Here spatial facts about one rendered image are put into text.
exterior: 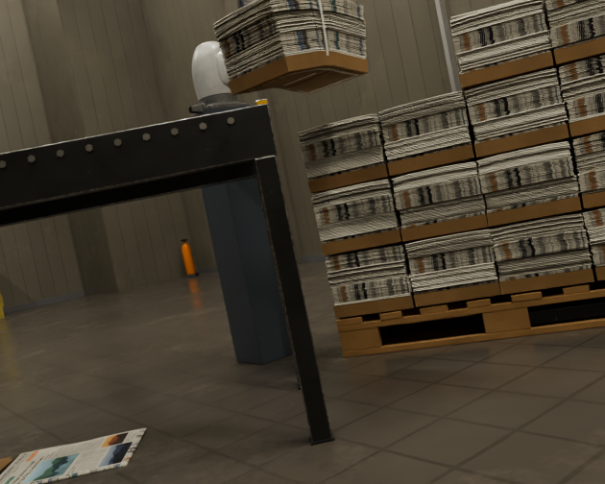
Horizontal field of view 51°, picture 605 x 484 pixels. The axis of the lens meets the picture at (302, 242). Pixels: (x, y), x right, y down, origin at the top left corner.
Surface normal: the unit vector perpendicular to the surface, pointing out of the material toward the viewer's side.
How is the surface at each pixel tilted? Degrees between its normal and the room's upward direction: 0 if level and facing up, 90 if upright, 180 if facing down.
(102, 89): 90
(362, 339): 90
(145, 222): 90
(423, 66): 90
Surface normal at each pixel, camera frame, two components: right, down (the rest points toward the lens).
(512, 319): -0.31, 0.10
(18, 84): 0.59, -0.09
